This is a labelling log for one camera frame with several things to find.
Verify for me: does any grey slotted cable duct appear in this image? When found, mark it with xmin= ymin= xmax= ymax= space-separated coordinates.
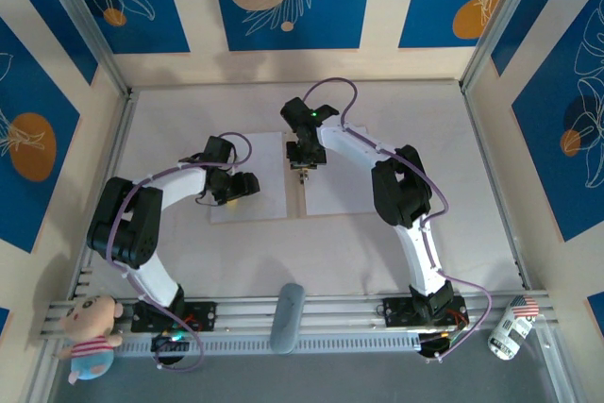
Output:
xmin=112 ymin=332 xmax=422 ymax=358

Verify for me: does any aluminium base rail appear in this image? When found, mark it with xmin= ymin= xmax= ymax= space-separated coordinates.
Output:
xmin=40 ymin=293 xmax=552 ymax=344

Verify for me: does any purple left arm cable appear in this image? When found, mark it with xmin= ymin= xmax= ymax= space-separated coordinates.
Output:
xmin=106 ymin=131 xmax=254 ymax=374

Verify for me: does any plush doll striped shirt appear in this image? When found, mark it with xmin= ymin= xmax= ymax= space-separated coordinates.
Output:
xmin=59 ymin=294 xmax=125 ymax=385

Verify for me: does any white paper sheet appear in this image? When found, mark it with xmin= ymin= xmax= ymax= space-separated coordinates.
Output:
xmin=210 ymin=132 xmax=288 ymax=226
xmin=304 ymin=125 xmax=378 ymax=216

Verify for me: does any black controller board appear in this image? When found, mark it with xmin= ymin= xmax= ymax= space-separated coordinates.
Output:
xmin=150 ymin=332 xmax=191 ymax=355
xmin=418 ymin=331 xmax=461 ymax=358

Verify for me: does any white can with flag print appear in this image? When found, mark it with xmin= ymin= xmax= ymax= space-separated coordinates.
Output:
xmin=488 ymin=294 xmax=540 ymax=361

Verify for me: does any aluminium table side rail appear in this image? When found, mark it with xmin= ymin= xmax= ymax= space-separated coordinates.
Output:
xmin=463 ymin=86 xmax=532 ymax=291
xmin=70 ymin=91 xmax=139 ymax=303

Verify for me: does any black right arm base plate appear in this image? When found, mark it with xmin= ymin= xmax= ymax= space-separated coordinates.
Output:
xmin=382 ymin=296 xmax=469 ymax=329

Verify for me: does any aluminium frame post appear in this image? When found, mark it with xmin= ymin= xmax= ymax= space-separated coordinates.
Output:
xmin=35 ymin=0 xmax=133 ymax=100
xmin=460 ymin=0 xmax=551 ymax=92

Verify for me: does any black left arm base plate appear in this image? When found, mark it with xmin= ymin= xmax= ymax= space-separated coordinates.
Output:
xmin=130 ymin=301 xmax=218 ymax=334

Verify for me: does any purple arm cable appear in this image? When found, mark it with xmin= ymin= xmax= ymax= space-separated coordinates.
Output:
xmin=106 ymin=131 xmax=254 ymax=374
xmin=301 ymin=77 xmax=495 ymax=361

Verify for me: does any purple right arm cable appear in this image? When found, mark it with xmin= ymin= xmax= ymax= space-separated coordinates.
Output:
xmin=301 ymin=77 xmax=495 ymax=361

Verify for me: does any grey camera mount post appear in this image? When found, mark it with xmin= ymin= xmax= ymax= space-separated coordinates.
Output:
xmin=269 ymin=282 xmax=306 ymax=356

